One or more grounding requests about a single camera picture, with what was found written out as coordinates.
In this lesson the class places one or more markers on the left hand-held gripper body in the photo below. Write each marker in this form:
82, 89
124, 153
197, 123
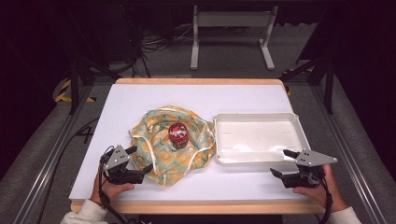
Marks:
116, 157

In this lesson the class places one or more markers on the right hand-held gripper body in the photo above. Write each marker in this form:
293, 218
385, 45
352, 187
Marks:
314, 158

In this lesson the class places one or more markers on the yellow green patterned cloth bag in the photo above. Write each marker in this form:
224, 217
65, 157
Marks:
162, 158

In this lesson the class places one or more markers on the white plastic tray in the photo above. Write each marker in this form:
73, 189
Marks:
258, 137

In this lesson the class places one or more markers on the red lidded round jar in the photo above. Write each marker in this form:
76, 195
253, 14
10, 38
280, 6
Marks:
178, 135

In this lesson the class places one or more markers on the person's left hand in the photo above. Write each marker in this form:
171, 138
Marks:
109, 190

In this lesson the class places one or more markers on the person's right hand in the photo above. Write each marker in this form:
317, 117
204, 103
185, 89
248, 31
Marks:
327, 194

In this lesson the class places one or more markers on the yellow black striped tape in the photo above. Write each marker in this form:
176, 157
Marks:
289, 90
63, 93

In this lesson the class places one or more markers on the black metal stand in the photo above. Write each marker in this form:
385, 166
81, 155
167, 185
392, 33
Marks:
74, 84
328, 84

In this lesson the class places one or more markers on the white table board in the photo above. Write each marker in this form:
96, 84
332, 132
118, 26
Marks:
193, 96

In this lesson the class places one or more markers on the wooden table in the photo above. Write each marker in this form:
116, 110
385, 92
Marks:
199, 81

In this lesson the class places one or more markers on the aluminium floor rail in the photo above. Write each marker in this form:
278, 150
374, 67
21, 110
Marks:
53, 155
345, 149

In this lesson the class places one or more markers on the white metal desk frame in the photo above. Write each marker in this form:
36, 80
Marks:
233, 18

